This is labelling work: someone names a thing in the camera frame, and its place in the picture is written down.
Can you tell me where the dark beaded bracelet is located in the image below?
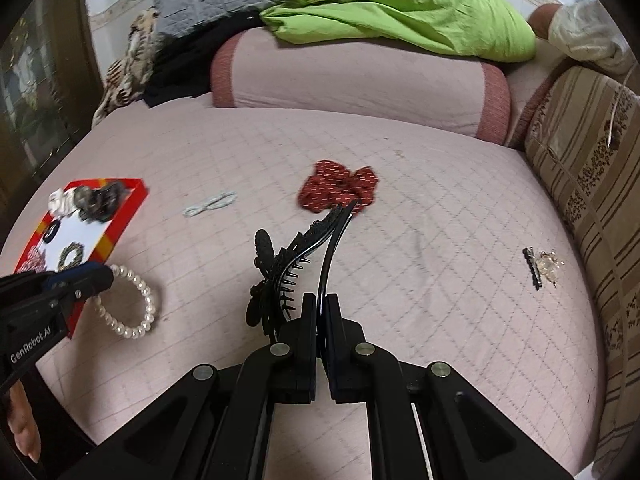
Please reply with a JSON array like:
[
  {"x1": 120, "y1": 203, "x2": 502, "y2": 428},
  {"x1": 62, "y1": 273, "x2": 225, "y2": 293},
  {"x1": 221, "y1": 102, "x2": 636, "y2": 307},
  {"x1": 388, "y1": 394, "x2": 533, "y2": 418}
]
[{"x1": 56, "y1": 240, "x2": 86, "y2": 272}]

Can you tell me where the white pearl bracelet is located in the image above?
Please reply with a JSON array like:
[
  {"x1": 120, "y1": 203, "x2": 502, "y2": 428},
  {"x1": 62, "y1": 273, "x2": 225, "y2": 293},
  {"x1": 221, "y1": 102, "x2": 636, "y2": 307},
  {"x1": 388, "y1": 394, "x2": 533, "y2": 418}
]
[{"x1": 92, "y1": 263, "x2": 158, "y2": 340}]

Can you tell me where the pink plaid scrunchie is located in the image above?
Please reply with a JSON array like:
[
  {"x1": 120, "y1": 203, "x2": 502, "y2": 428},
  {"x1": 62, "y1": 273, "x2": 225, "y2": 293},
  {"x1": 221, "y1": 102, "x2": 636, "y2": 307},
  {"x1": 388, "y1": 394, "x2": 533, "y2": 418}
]
[{"x1": 17, "y1": 246, "x2": 47, "y2": 273}]

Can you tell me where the black hair claw clip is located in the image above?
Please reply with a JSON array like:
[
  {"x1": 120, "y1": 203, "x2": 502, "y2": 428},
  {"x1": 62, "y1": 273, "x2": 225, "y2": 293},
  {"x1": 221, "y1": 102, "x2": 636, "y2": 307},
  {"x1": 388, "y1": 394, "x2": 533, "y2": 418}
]
[{"x1": 245, "y1": 200, "x2": 359, "y2": 344}]

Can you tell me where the dark grey sheer scrunchie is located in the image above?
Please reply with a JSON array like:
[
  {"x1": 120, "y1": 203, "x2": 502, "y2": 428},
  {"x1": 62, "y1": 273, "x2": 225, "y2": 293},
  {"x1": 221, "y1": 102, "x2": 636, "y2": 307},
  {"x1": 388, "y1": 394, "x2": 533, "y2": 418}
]
[{"x1": 73, "y1": 180, "x2": 126, "y2": 223}]

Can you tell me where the white cherry print scrunchie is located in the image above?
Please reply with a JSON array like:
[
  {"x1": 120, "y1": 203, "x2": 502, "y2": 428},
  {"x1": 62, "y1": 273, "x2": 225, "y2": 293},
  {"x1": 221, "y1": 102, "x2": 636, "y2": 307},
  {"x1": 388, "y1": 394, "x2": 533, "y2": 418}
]
[{"x1": 48, "y1": 188, "x2": 77, "y2": 219}]

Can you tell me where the left hand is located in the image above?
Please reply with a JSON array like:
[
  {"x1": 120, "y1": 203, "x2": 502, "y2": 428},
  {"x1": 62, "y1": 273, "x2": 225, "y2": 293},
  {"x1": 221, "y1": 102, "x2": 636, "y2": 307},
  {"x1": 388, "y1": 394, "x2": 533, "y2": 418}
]
[{"x1": 6, "y1": 382, "x2": 41, "y2": 464}]

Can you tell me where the red white tray box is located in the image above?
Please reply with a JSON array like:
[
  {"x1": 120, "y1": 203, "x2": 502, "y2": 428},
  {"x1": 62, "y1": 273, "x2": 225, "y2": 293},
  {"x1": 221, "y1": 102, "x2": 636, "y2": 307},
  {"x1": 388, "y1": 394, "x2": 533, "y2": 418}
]
[{"x1": 14, "y1": 178, "x2": 153, "y2": 339}]

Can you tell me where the red patterned scrunchie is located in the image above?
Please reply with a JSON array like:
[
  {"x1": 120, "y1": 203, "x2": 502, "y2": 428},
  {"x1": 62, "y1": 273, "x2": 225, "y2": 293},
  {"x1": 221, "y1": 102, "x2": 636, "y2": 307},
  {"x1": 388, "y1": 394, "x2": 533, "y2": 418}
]
[{"x1": 297, "y1": 159, "x2": 378, "y2": 216}]

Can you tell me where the leopard print cloth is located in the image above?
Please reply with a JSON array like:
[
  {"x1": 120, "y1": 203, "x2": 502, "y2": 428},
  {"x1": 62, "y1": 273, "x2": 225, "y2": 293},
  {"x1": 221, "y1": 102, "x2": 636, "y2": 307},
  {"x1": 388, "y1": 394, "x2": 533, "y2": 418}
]
[{"x1": 91, "y1": 6, "x2": 158, "y2": 128}]

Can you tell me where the black cloth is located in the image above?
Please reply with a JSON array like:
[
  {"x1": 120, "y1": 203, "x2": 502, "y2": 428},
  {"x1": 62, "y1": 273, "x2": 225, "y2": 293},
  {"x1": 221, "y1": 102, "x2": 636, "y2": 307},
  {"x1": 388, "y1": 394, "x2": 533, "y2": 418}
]
[{"x1": 142, "y1": 10, "x2": 262, "y2": 107}]

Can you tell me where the pink bolster pillow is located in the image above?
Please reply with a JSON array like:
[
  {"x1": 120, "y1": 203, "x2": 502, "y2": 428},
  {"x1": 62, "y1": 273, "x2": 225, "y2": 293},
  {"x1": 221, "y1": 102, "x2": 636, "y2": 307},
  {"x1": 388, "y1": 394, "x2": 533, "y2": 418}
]
[{"x1": 210, "y1": 28, "x2": 511, "y2": 144}]

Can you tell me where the beige striped pillow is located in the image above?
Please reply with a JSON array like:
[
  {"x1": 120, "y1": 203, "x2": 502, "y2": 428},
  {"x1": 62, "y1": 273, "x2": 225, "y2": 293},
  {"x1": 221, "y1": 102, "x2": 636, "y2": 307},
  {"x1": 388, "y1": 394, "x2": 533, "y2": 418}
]
[{"x1": 525, "y1": 66, "x2": 639, "y2": 479}]

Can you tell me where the green blanket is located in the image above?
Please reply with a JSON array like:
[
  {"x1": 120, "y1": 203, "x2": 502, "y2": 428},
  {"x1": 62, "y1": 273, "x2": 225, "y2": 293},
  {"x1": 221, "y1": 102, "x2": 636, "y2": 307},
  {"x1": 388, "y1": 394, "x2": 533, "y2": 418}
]
[{"x1": 260, "y1": 0, "x2": 536, "y2": 63}]

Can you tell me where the white plastic bag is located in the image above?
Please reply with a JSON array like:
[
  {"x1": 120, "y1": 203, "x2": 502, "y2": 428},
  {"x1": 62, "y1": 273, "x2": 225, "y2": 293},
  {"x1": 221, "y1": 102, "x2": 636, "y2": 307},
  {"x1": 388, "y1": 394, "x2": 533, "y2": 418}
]
[{"x1": 548, "y1": 0, "x2": 636, "y2": 76}]

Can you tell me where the pale green bead bracelet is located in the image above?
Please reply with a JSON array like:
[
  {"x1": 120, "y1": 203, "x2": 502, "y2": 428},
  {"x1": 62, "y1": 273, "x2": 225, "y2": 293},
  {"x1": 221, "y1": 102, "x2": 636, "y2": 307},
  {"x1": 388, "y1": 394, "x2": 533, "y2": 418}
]
[{"x1": 182, "y1": 190, "x2": 239, "y2": 219}]

